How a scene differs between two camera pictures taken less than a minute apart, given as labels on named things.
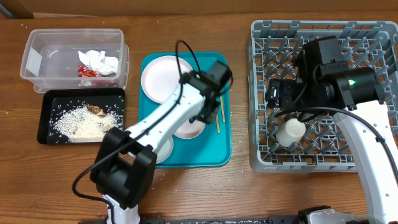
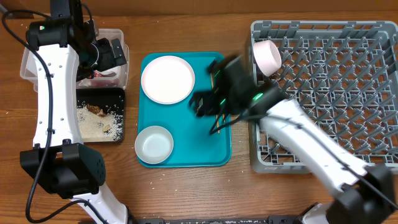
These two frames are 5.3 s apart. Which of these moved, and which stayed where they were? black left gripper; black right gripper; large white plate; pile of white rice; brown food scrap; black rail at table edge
Moved: black left gripper; black right gripper
Stayed: black rail at table edge; pile of white rice; brown food scrap; large white plate
